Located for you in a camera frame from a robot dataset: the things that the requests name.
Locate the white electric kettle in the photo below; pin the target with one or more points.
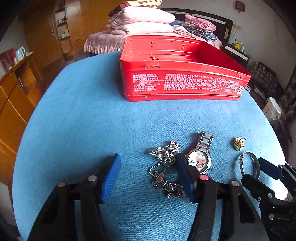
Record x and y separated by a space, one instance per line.
20 54

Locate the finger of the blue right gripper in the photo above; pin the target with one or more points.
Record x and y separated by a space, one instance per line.
270 169

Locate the red metal tin box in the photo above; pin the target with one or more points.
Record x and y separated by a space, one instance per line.
174 69

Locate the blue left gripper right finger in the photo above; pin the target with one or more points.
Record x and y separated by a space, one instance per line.
188 177

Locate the pink folded quilt stack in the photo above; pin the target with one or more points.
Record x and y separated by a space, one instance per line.
137 20

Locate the black nightstand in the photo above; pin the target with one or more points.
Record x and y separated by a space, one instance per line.
238 56

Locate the plaid folded clothes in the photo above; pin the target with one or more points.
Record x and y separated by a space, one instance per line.
205 34

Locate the brown wall calendar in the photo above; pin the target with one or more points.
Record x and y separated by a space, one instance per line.
240 6

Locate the silver wristwatch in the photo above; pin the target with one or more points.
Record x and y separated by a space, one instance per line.
199 156

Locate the red picture frame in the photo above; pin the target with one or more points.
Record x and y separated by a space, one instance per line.
7 59

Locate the gold pendant charm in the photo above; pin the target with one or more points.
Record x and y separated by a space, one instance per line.
239 143

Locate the wide silver bangle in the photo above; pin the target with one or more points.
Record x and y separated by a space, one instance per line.
256 162

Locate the spotted cream blanket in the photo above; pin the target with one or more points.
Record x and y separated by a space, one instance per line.
148 4

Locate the pink folded clothes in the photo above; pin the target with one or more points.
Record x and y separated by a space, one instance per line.
200 23

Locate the plaid bag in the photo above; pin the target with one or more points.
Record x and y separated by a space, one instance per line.
265 77

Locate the wooden wardrobe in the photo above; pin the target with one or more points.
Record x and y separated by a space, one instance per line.
57 30

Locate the wooden sideboard cabinet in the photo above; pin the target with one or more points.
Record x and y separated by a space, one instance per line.
20 94

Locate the blue table cloth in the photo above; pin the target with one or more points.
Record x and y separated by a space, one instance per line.
83 120

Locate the bed with pink cover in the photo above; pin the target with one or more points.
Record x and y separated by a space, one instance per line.
104 42

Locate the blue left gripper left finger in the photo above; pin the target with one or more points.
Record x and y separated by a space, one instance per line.
110 179

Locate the yellow Pikachu toy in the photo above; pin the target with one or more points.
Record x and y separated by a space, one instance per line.
238 46

